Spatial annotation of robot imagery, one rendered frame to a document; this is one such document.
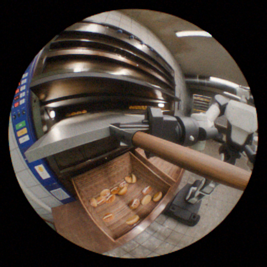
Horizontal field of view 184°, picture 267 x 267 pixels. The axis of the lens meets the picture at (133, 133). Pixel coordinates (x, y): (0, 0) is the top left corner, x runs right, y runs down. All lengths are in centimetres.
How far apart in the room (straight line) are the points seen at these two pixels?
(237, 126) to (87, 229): 117
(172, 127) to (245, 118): 55
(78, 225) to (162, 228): 97
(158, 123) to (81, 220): 80
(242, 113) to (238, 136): 14
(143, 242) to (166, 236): 29
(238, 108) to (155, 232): 142
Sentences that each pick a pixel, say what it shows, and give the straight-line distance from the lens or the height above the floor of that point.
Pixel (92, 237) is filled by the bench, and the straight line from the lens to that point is 75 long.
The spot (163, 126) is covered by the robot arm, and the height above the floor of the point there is 122.
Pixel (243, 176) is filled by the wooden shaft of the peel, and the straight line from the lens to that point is 15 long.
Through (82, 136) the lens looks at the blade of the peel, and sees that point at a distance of 20.
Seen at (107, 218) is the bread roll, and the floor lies 64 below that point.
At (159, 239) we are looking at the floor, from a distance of 133.
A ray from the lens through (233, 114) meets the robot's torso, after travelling 63.
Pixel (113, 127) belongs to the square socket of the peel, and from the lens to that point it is 19.
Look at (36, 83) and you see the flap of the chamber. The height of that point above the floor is 140.
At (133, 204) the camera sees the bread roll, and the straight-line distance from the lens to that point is 65.
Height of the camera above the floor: 126
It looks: 21 degrees down
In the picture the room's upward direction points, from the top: straight up
